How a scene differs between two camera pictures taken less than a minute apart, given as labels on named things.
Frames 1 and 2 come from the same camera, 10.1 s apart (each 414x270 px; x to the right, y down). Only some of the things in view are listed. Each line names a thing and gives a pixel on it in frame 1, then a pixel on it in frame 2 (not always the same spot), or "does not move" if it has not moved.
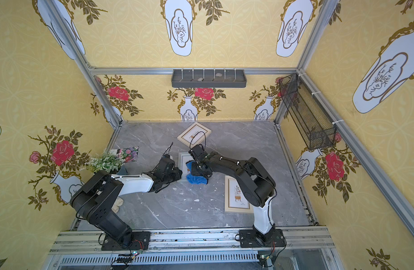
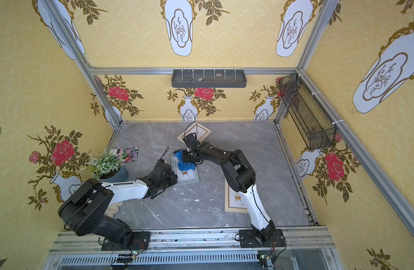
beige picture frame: [194, 135] does not move
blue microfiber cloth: [195, 179] to [182, 165]
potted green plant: [107, 160] does not move
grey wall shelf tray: [208, 78] does not move
